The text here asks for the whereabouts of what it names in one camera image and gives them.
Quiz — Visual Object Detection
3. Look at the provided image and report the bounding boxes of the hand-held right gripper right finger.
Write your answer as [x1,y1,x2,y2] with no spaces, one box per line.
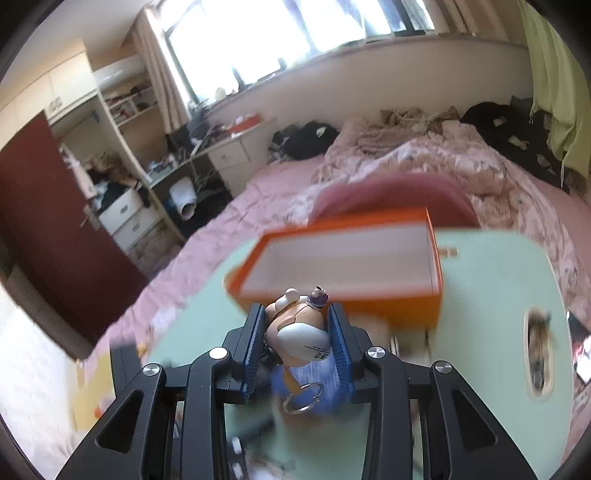
[327,302,539,480]

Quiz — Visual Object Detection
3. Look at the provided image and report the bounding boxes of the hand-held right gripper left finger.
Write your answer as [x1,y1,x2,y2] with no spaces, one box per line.
[55,302,266,480]

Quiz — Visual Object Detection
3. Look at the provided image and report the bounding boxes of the chubby figurine with key ring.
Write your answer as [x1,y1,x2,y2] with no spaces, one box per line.
[263,285,334,416]

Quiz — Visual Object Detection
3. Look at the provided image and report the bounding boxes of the large orange cardboard box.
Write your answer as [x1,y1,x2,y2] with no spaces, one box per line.
[224,206,445,330]

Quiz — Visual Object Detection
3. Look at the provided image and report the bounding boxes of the mint green cartoon desktop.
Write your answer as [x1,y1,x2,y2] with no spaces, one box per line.
[139,228,575,480]

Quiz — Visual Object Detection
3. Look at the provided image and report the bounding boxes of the white bin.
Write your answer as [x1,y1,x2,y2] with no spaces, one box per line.
[168,180,199,220]

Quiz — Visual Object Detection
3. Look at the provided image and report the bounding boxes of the dark pink pillow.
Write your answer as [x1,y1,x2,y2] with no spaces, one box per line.
[314,174,481,229]

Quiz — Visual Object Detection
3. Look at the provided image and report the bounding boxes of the white drawer unit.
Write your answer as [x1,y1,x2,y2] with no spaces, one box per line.
[99,189,162,252]

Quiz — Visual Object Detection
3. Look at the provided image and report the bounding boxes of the white desk with drawer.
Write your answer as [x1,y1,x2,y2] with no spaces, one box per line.
[143,122,278,241]

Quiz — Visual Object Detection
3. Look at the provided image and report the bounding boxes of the crumpled dark wrappers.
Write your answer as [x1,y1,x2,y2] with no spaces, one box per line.
[526,309,555,398]

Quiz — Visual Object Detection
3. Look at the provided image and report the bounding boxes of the black bag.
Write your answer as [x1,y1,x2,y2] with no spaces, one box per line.
[269,121,340,163]

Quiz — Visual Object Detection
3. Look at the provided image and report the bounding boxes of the pink floral quilt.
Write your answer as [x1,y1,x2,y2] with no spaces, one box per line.
[286,108,591,370]

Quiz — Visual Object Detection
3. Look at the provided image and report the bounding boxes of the orange white flat carton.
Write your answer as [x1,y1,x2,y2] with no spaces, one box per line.
[228,114,263,138]

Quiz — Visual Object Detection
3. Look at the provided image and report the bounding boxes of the dark red wardrobe door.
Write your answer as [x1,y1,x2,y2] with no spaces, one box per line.
[0,111,148,347]

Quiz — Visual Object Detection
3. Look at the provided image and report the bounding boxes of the beige knitted throw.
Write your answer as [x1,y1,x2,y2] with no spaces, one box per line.
[381,106,462,134]

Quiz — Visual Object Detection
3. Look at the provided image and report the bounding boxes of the black clothes pile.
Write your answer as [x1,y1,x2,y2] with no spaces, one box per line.
[462,95,591,192]

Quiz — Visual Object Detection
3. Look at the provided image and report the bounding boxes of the beige curtain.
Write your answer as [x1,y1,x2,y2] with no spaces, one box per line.
[139,7,192,134]
[429,0,522,42]

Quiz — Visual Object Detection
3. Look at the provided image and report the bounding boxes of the white bookshelf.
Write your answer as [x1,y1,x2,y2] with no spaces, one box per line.
[92,60,162,130]

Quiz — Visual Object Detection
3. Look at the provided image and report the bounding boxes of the window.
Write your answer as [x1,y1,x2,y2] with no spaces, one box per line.
[157,0,462,107]

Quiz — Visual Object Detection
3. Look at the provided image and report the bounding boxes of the light green hanging cloth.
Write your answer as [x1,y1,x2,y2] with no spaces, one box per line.
[519,0,591,185]

